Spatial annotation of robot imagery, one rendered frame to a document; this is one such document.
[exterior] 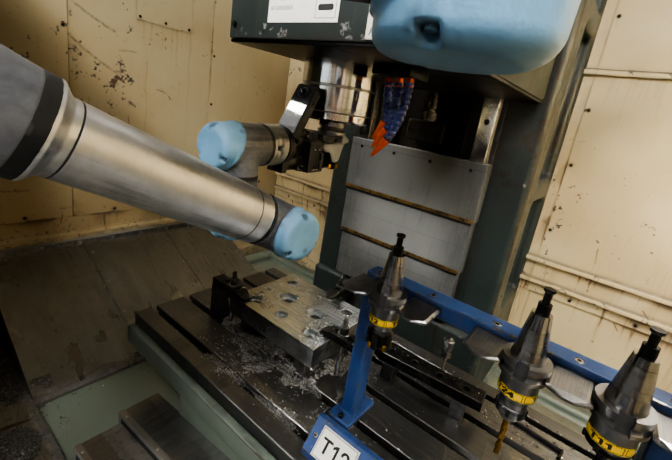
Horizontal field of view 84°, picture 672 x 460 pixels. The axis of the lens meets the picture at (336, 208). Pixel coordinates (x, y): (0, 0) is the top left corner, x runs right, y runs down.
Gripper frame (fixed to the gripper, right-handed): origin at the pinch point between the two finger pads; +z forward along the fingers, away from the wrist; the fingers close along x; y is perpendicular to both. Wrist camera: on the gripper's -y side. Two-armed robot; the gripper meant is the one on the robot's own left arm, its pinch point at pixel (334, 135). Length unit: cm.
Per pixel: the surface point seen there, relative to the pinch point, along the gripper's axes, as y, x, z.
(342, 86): -10.4, 4.7, -7.5
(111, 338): 77, -62, -16
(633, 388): 19, 59, -24
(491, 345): 23, 44, -21
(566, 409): 83, 70, 69
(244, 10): -20.4, -10.3, -20.8
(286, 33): -16.7, 1.2, -22.1
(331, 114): -4.7, 3.6, -8.2
